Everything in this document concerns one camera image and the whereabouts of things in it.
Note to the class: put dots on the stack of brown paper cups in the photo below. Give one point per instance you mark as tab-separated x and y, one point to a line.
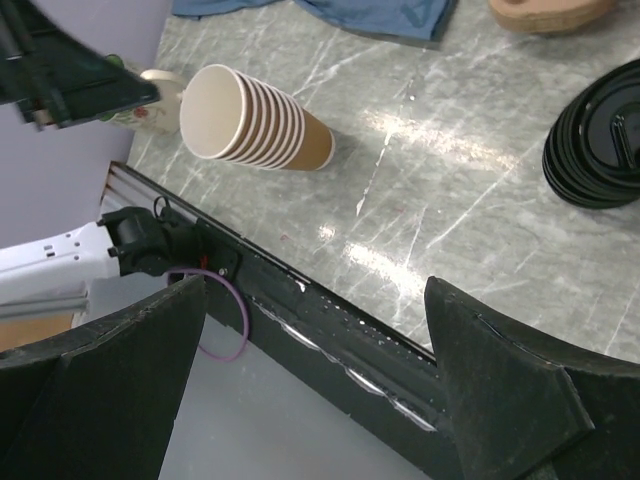
281	134

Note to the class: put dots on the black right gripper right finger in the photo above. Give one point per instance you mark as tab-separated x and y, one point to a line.
520	399

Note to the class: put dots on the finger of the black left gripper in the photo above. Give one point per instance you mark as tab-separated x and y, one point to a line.
55	80

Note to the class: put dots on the aluminium frame rail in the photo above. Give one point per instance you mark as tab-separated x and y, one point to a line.
40	308

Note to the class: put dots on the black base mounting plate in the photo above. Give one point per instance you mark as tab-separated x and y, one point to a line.
382	380

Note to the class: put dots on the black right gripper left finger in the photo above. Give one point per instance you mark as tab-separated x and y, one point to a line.
100	401

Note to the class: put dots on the blue alphabet cloth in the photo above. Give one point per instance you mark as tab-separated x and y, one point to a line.
422	20

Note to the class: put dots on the brown pulp cup carrier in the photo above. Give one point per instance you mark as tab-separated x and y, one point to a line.
547	16

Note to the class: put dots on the brown paper cup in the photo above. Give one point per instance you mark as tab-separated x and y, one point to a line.
213	112

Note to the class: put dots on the stack of black lids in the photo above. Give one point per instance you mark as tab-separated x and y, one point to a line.
591	154

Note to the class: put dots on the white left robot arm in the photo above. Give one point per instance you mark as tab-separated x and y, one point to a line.
130	240

